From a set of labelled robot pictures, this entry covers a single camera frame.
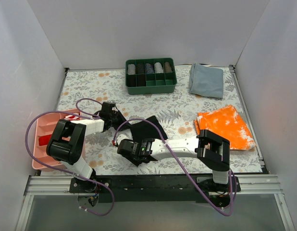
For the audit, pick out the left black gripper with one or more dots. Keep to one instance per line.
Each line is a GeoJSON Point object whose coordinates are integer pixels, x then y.
{"type": "Point", "coordinates": [118, 118]}

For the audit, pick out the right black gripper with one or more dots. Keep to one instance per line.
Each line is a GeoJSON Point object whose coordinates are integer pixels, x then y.
{"type": "Point", "coordinates": [126, 149]}

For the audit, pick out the black boxer underwear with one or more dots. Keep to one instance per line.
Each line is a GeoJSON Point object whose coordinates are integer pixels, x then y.
{"type": "Point", "coordinates": [144, 130]}

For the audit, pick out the light blue cloth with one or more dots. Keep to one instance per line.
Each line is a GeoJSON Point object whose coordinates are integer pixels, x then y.
{"type": "Point", "coordinates": [206, 81]}

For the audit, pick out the orange white patterned cloth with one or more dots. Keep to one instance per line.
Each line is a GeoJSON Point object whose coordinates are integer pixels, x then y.
{"type": "Point", "coordinates": [227, 123]}

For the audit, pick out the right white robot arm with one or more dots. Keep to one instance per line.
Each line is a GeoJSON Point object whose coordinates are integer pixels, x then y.
{"type": "Point", "coordinates": [211, 149]}

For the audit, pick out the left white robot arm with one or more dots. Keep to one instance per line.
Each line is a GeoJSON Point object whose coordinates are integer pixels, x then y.
{"type": "Point", "coordinates": [67, 141]}

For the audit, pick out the red white rolled cloth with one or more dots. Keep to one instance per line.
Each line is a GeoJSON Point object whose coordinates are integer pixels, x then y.
{"type": "Point", "coordinates": [72, 117]}

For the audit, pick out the green compartment organizer box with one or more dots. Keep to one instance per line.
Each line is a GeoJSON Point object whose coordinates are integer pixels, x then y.
{"type": "Point", "coordinates": [150, 83]}

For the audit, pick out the black speckled rolled sock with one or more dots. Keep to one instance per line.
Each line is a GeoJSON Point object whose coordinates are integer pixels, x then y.
{"type": "Point", "coordinates": [140, 68]}

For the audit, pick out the blue patterned rolled sock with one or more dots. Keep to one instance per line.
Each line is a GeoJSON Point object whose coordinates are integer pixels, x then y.
{"type": "Point", "coordinates": [149, 68]}

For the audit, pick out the brown rolled sock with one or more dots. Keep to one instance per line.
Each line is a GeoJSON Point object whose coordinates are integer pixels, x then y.
{"type": "Point", "coordinates": [167, 67]}

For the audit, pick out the red rolled cloth middle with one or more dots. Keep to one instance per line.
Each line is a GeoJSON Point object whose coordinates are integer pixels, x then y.
{"type": "Point", "coordinates": [44, 140]}

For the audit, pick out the aluminium frame rail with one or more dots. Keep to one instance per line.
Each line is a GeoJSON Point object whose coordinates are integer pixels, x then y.
{"type": "Point", "coordinates": [60, 185]}

